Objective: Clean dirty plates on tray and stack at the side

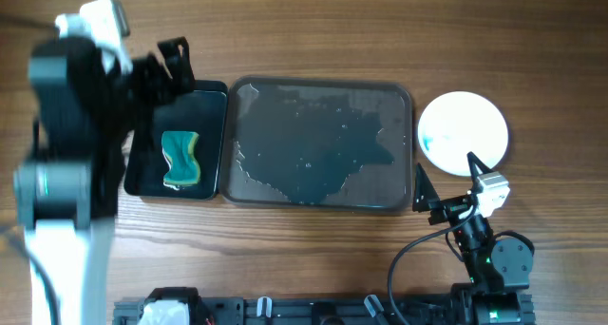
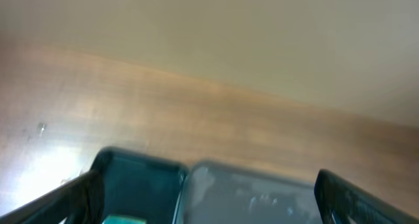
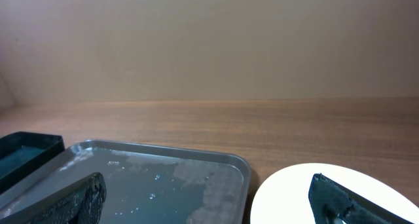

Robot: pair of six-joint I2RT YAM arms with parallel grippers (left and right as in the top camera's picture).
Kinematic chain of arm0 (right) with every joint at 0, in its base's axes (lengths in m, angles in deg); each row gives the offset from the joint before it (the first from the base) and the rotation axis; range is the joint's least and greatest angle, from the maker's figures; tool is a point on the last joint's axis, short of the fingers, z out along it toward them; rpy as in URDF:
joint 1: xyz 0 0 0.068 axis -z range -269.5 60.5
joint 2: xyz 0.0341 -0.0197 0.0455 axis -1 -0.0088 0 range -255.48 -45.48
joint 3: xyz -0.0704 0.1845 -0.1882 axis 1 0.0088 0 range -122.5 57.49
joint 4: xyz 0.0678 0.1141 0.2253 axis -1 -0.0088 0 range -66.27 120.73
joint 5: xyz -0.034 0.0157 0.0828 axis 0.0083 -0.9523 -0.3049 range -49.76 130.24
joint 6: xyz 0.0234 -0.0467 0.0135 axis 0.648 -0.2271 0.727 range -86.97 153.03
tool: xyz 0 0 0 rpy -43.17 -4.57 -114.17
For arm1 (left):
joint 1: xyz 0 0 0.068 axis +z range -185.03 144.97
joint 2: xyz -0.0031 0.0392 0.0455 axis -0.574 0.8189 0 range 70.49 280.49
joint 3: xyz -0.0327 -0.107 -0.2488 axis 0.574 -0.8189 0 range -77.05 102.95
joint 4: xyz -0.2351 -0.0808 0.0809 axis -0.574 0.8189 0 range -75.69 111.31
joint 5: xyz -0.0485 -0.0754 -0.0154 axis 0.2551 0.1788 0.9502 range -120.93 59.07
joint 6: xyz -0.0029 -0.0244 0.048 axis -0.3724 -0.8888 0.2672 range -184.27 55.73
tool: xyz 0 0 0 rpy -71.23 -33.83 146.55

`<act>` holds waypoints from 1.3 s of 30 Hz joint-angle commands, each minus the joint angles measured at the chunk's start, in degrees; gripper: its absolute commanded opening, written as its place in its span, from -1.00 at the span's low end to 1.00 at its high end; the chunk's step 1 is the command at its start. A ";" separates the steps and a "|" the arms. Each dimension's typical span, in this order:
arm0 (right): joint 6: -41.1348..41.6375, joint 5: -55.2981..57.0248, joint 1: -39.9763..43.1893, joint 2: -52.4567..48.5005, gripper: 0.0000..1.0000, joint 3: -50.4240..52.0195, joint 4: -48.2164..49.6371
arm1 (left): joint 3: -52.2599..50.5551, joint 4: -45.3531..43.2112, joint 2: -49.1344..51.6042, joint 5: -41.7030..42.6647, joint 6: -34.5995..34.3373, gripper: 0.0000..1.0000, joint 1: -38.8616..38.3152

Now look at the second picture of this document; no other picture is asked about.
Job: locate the dark grey serving tray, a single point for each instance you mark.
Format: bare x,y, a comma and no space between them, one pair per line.
219,193

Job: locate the black water basin tray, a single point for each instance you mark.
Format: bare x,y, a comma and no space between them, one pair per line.
139,186

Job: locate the green yellow sponge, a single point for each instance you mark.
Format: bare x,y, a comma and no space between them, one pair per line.
120,219

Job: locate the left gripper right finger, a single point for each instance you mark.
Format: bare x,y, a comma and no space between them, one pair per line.
342,202

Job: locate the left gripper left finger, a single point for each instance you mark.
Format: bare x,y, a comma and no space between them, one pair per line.
79,201

